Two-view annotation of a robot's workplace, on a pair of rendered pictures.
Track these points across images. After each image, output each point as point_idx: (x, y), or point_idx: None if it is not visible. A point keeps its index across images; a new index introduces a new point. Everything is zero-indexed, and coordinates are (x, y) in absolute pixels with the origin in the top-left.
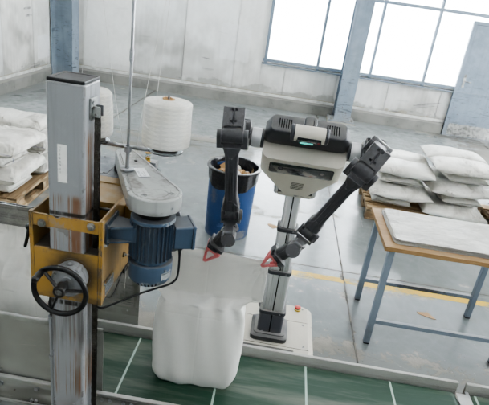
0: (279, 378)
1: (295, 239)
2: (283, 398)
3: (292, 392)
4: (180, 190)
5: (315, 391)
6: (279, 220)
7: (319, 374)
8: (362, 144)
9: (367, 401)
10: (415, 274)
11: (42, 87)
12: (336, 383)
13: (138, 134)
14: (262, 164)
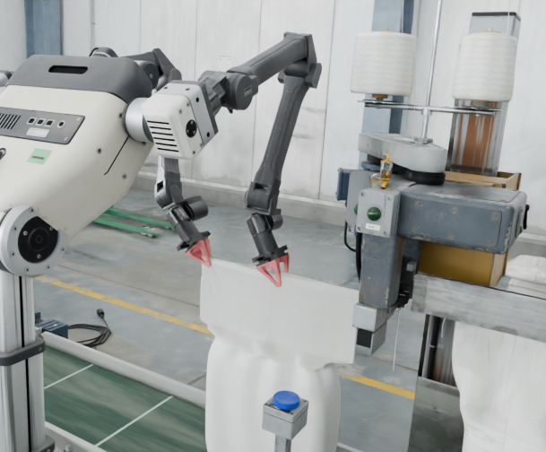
0: (147, 444)
1: (183, 209)
2: (167, 424)
3: (149, 426)
4: (360, 133)
5: (119, 420)
6: (10, 354)
7: (87, 434)
8: (3, 86)
9: (71, 397)
10: None
11: None
12: (81, 421)
13: (414, 99)
14: (138, 172)
